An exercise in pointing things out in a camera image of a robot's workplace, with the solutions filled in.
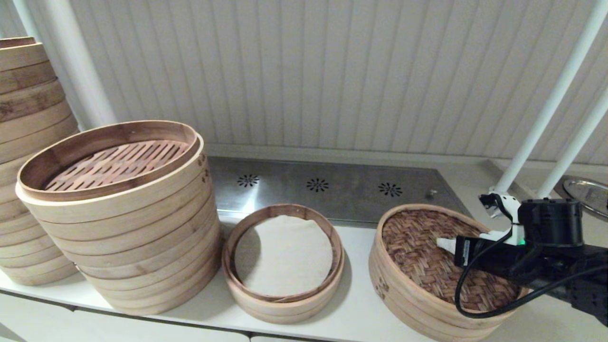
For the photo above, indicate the bamboo steamer basket dark slats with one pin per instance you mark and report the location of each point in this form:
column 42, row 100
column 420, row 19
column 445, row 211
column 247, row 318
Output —
column 394, row 304

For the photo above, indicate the small steamer with paper liner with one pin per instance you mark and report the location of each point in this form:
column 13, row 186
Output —
column 280, row 311

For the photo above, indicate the white cloth steamer liner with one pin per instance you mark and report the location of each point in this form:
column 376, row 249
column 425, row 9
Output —
column 282, row 256

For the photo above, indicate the thick white pole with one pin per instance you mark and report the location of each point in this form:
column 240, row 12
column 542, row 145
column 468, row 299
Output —
column 78, row 71

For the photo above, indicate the woven bamboo steamer lid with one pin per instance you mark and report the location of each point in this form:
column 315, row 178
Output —
column 413, row 247

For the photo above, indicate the white cabinet door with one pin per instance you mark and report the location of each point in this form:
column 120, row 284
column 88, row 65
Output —
column 28, row 323
column 156, row 332

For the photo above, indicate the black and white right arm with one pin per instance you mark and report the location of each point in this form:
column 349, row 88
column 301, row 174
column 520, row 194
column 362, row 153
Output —
column 593, row 294

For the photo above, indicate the round metal sink basin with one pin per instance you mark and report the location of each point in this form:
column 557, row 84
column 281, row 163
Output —
column 593, row 192

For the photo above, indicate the white slanted pole with flange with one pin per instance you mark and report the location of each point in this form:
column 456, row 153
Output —
column 543, row 109

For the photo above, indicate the stainless steel vented panel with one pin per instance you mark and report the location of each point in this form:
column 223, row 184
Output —
column 351, row 199

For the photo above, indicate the large bamboo steamer basket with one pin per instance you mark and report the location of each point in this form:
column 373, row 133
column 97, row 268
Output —
column 23, row 93
column 19, row 57
column 28, row 265
column 142, row 253
column 152, row 296
column 118, row 208
column 28, row 131
column 8, row 203

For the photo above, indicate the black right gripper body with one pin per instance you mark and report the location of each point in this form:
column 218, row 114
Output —
column 548, row 223

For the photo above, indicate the thin white pole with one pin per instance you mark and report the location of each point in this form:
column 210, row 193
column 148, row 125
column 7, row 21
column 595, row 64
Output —
column 23, row 19

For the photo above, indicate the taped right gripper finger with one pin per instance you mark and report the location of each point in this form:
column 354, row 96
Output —
column 447, row 243

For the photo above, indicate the small metal knob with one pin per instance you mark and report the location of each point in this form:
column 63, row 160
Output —
column 431, row 194

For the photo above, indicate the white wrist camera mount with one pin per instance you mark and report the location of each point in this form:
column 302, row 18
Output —
column 508, row 204

